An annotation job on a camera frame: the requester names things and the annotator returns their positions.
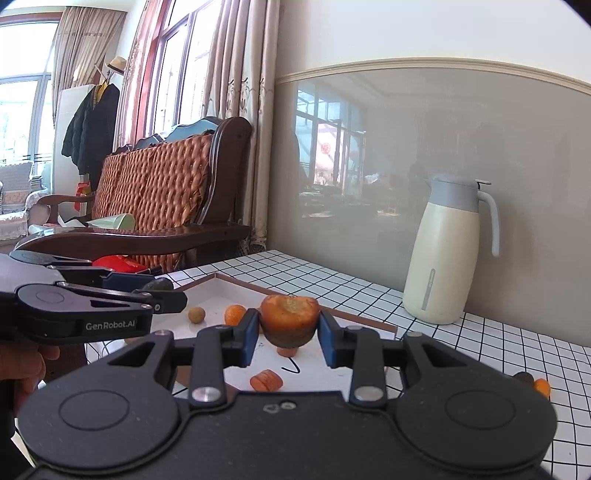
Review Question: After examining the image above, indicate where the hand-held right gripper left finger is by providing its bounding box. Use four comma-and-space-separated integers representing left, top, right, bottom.
92, 308, 260, 409

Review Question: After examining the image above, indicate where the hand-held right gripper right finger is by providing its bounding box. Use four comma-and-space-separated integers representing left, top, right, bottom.
318, 310, 490, 409

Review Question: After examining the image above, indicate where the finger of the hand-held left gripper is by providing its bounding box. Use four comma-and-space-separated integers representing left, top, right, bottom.
9, 249, 155, 291
55, 281, 188, 315

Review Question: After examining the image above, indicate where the thick carrot chunk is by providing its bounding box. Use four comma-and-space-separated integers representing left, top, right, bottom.
259, 295, 321, 348

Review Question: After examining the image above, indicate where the brown cardboard box tray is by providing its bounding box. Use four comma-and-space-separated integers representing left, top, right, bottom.
44, 272, 399, 402

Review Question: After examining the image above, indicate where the person's left hand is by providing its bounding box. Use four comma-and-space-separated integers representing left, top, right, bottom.
0, 344, 61, 416

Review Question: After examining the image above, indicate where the red packet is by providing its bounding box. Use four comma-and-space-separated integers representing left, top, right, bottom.
92, 256, 151, 274

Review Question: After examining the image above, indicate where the green plastic cup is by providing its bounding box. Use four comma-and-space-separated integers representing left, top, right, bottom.
87, 213, 136, 230

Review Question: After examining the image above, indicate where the wooden chair with woven cushion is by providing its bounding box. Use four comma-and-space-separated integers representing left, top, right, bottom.
14, 116, 254, 278

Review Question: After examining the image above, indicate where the sofa with lace cover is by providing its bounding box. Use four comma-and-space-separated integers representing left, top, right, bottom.
0, 161, 52, 241

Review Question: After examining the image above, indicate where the cream thermal jug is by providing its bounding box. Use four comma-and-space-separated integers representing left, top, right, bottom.
402, 174, 502, 325

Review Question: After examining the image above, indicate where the black coat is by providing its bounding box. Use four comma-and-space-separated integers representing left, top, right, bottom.
61, 83, 121, 191

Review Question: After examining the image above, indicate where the white cabinet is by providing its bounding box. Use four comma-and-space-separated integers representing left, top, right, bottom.
52, 84, 100, 217

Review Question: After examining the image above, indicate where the pink sheer curtain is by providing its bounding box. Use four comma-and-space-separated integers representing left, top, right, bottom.
115, 0, 178, 151

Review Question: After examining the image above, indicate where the bright window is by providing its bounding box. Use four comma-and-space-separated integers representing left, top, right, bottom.
0, 14, 61, 168

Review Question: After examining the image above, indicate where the red framed window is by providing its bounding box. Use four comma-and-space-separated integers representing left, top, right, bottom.
148, 0, 232, 139

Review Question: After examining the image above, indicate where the beige curtain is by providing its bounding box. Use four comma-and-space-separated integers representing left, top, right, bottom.
50, 6, 128, 125
203, 0, 281, 256

